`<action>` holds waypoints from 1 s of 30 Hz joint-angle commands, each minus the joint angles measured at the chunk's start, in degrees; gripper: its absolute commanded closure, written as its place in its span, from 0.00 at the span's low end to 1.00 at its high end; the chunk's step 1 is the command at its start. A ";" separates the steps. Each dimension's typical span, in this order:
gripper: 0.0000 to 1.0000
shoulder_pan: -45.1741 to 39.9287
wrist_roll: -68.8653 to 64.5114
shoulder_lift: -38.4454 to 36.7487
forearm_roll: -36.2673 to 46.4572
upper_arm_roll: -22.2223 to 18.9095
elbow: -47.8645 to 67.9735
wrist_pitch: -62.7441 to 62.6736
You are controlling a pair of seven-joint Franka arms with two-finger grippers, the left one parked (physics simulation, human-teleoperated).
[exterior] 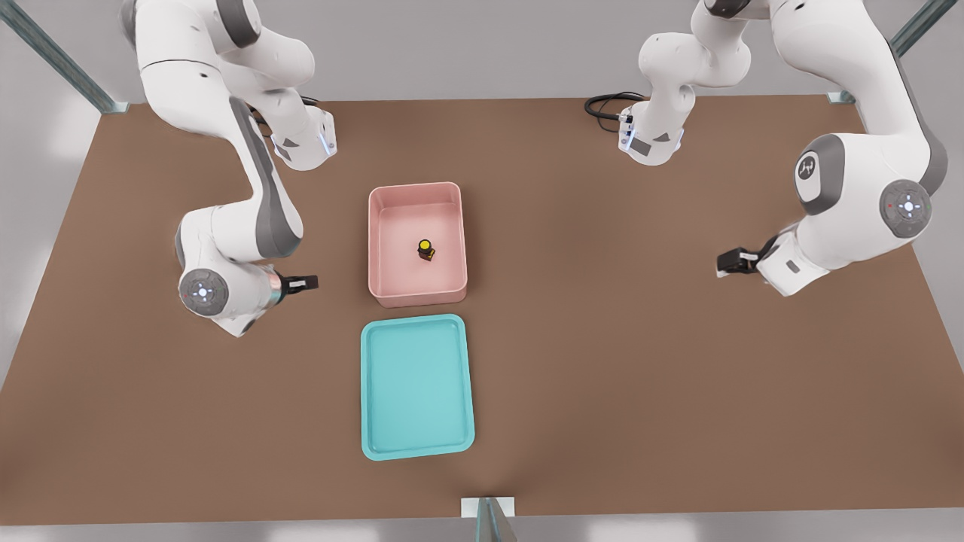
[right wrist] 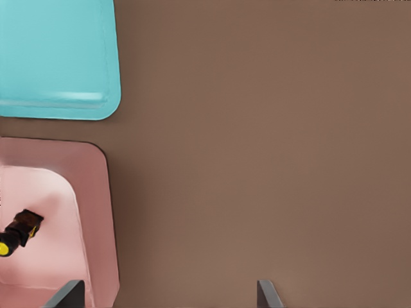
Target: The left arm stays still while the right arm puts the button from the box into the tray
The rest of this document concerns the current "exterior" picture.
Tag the pink plastic box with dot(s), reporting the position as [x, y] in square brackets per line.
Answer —
[416, 244]

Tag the yellow and black button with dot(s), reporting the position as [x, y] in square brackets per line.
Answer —
[426, 250]

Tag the pale blue-green tray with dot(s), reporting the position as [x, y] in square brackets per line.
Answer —
[416, 386]

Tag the silver frame post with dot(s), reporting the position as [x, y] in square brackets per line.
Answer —
[904, 38]
[489, 519]
[56, 54]

